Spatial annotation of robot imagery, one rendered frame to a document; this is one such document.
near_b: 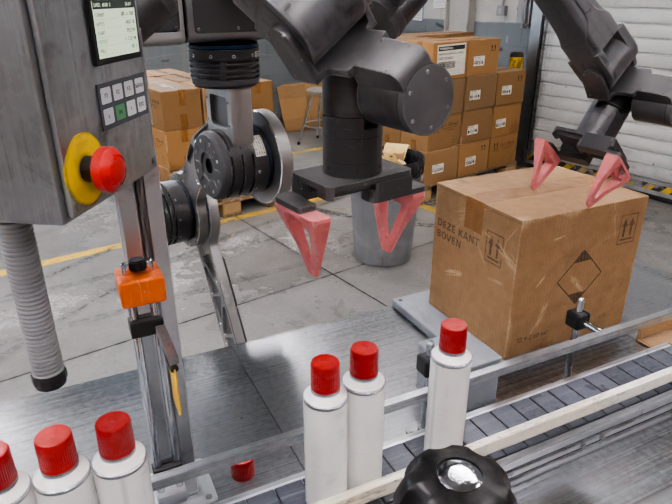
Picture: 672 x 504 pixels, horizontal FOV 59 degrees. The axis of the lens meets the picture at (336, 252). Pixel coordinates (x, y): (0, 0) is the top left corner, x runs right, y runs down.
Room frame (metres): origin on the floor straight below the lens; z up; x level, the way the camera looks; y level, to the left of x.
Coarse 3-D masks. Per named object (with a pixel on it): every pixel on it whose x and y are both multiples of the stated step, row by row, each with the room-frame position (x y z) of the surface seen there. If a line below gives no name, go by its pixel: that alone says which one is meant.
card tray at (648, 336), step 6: (654, 324) 1.01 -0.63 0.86; (660, 324) 1.02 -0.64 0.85; (666, 324) 1.03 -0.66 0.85; (642, 330) 0.99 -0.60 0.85; (648, 330) 1.00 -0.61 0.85; (654, 330) 1.01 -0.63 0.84; (660, 330) 1.02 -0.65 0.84; (666, 330) 1.03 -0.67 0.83; (642, 336) 1.00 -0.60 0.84; (648, 336) 1.00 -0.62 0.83; (654, 336) 1.00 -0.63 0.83; (660, 336) 1.00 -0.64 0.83; (666, 336) 1.00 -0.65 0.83; (642, 342) 0.98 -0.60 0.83; (648, 342) 0.98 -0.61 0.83; (654, 342) 0.98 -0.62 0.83; (660, 342) 0.98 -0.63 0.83
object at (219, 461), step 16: (640, 320) 0.85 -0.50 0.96; (656, 320) 0.86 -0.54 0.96; (592, 336) 0.80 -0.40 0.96; (608, 336) 0.81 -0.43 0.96; (544, 352) 0.75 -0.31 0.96; (560, 352) 0.76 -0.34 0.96; (496, 368) 0.71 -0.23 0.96; (512, 368) 0.72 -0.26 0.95; (400, 400) 0.64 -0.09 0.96; (416, 400) 0.65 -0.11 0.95; (288, 432) 0.58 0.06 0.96; (240, 448) 0.55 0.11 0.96; (256, 448) 0.55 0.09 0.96; (272, 448) 0.56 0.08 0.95; (192, 464) 0.52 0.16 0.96; (208, 464) 0.52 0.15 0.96; (224, 464) 0.53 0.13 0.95; (160, 480) 0.50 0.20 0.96; (176, 480) 0.51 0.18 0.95
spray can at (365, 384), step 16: (352, 352) 0.57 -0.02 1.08; (368, 352) 0.57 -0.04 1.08; (352, 368) 0.57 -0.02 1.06; (368, 368) 0.56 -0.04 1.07; (352, 384) 0.56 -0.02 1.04; (368, 384) 0.56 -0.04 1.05; (384, 384) 0.57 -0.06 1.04; (352, 400) 0.56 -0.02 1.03; (368, 400) 0.55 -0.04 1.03; (384, 400) 0.57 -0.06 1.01; (352, 416) 0.56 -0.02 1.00; (368, 416) 0.55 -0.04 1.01; (352, 432) 0.56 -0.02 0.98; (368, 432) 0.55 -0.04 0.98; (352, 448) 0.56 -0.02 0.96; (368, 448) 0.55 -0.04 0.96; (352, 464) 0.56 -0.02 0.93; (368, 464) 0.55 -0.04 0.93; (352, 480) 0.56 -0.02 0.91; (368, 480) 0.55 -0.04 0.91
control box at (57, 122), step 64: (0, 0) 0.44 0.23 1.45; (64, 0) 0.49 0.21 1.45; (0, 64) 0.45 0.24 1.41; (64, 64) 0.47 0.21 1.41; (128, 64) 0.57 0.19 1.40; (0, 128) 0.45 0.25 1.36; (64, 128) 0.46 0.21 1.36; (128, 128) 0.55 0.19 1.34; (0, 192) 0.45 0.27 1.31; (64, 192) 0.45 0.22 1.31
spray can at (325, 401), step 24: (312, 360) 0.55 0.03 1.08; (336, 360) 0.55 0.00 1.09; (312, 384) 0.54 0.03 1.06; (336, 384) 0.54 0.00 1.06; (312, 408) 0.53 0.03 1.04; (336, 408) 0.53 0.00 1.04; (312, 432) 0.53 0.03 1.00; (336, 432) 0.53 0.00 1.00; (312, 456) 0.53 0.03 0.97; (336, 456) 0.53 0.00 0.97; (312, 480) 0.53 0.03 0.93; (336, 480) 0.53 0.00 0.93
